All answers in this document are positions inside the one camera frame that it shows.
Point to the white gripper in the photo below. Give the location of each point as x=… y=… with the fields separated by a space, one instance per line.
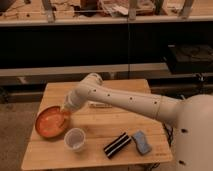
x=73 y=102

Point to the orange pepper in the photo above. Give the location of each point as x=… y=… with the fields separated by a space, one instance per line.
x=65 y=112

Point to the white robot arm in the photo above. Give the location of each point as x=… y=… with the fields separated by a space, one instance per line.
x=192 y=117

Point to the orange ceramic bowl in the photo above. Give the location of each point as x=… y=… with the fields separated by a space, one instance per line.
x=50 y=123

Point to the small white block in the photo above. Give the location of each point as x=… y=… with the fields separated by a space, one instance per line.
x=99 y=105

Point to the clear plastic cup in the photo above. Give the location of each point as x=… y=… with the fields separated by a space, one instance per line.
x=75 y=139

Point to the wooden table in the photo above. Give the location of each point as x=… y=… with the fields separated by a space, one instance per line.
x=101 y=125

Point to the black white striped block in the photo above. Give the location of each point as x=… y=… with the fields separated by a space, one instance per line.
x=117 y=145

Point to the metal shelf rack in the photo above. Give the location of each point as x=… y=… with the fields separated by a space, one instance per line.
x=70 y=44

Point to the blue sponge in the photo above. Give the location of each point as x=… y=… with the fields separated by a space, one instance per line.
x=141 y=142

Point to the black box on shelf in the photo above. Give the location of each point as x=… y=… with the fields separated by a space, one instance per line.
x=188 y=59

